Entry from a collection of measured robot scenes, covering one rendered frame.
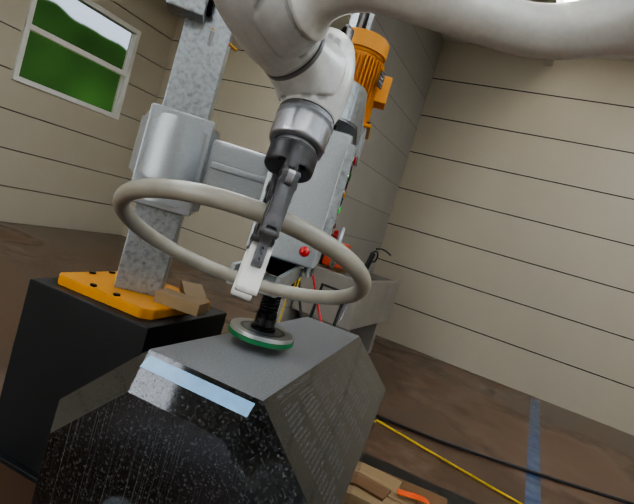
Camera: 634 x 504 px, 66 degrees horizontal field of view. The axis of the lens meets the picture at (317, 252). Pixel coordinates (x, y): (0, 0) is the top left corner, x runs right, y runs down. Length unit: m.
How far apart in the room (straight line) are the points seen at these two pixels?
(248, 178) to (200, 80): 0.44
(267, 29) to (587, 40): 0.38
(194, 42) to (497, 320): 5.09
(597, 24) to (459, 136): 6.03
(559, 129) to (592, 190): 0.82
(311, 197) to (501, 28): 0.92
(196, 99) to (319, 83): 1.45
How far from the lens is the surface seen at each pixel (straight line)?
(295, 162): 0.70
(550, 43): 0.68
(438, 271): 6.46
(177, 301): 2.07
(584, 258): 6.38
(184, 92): 2.17
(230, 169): 2.11
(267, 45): 0.70
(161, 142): 2.08
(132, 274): 2.19
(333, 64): 0.76
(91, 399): 1.45
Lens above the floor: 1.31
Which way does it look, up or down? 4 degrees down
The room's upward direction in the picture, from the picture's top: 17 degrees clockwise
